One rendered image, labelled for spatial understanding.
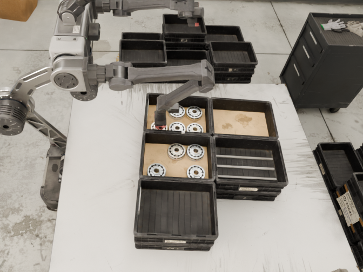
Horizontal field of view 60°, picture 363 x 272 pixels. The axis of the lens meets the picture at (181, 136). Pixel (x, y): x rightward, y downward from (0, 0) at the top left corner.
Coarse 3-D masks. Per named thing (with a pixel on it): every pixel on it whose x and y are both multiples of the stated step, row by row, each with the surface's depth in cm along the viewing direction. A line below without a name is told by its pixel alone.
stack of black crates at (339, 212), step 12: (348, 180) 223; (360, 180) 226; (336, 192) 237; (360, 192) 209; (336, 204) 238; (360, 204) 210; (360, 216) 210; (348, 228) 224; (360, 228) 212; (348, 240) 223; (360, 240) 213
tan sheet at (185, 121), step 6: (150, 108) 202; (186, 108) 205; (150, 114) 199; (168, 114) 200; (204, 114) 203; (150, 120) 196; (168, 120) 198; (174, 120) 198; (180, 120) 199; (186, 120) 199; (198, 120) 200; (204, 120) 200; (150, 126) 194; (168, 126) 195; (186, 126) 196; (204, 126) 198
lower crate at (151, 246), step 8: (136, 248) 161; (144, 248) 162; (152, 248) 162; (160, 248) 163; (168, 248) 162; (176, 248) 162; (184, 248) 164; (192, 248) 164; (200, 248) 163; (208, 248) 164
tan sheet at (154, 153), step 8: (152, 144) 186; (160, 144) 187; (152, 152) 183; (160, 152) 183; (144, 160) 179; (152, 160) 180; (160, 160) 180; (168, 160) 181; (184, 160) 182; (200, 160) 183; (144, 168) 176; (168, 168) 177; (176, 168) 178; (184, 168) 178; (176, 176) 175; (184, 176) 175; (208, 176) 177
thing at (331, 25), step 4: (332, 20) 273; (320, 24) 269; (324, 24) 269; (328, 24) 269; (332, 24) 269; (336, 24) 269; (340, 24) 270; (344, 24) 270; (324, 28) 266; (328, 28) 267; (332, 28) 267; (336, 28) 267; (340, 28) 268
